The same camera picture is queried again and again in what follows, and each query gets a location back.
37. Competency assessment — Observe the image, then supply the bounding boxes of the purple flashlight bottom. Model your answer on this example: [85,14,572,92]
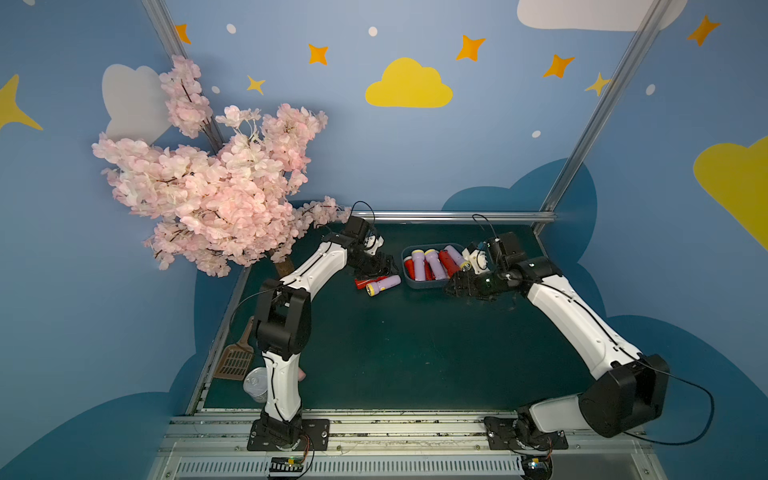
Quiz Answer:
[445,245,471,271]

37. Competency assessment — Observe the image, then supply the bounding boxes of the purple flashlight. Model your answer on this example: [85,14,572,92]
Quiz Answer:
[365,275,401,297]
[445,245,471,271]
[411,249,426,282]
[425,249,448,281]

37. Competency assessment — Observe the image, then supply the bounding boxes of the red flashlight white head top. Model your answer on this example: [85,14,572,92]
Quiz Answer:
[403,256,415,280]

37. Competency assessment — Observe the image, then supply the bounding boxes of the clear blue storage box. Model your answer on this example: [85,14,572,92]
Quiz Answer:
[401,242,466,290]

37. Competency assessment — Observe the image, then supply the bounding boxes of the large red flashlight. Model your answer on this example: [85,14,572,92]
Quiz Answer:
[424,263,435,281]

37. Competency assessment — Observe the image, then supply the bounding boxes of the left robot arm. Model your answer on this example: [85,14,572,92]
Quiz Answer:
[253,215,396,449]

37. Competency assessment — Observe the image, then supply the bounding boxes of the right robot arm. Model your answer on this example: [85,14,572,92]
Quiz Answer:
[444,233,669,450]

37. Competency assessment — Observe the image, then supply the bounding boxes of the pink cherry blossom tree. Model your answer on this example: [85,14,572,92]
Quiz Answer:
[92,56,351,277]

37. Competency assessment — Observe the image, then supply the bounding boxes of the silver tin can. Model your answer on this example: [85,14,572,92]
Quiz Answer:
[243,367,269,404]

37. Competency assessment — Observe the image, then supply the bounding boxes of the brown litter scoop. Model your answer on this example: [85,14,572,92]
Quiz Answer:
[213,318,254,381]

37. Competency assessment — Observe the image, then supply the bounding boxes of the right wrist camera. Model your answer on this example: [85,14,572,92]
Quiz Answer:
[463,248,489,275]

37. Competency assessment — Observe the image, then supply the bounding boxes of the tree base plate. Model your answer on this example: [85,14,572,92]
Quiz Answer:
[274,257,295,278]

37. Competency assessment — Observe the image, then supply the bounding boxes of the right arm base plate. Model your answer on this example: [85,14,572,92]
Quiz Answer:
[483,415,569,453]

